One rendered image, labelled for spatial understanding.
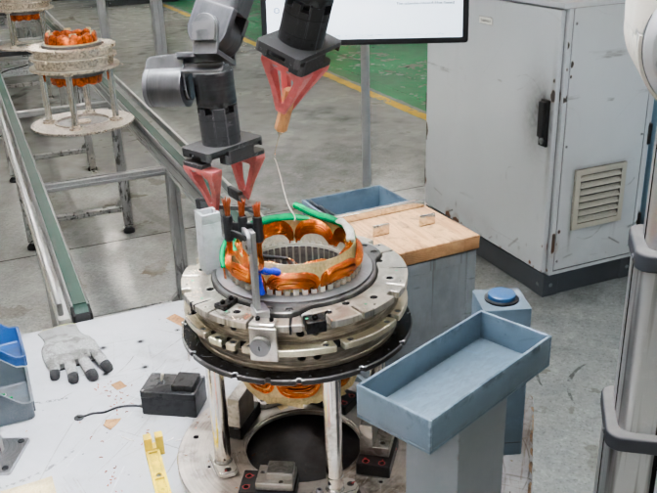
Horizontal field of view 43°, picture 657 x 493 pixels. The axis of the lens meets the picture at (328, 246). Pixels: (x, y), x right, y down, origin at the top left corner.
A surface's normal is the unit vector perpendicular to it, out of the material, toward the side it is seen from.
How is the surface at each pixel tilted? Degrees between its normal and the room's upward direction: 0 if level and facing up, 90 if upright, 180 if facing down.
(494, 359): 0
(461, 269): 90
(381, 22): 83
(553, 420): 0
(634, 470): 90
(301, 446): 0
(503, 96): 90
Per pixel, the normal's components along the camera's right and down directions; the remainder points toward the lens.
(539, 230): -0.92, 0.18
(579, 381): -0.03, -0.92
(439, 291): 0.45, 0.34
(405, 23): -0.07, 0.28
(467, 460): 0.71, 0.25
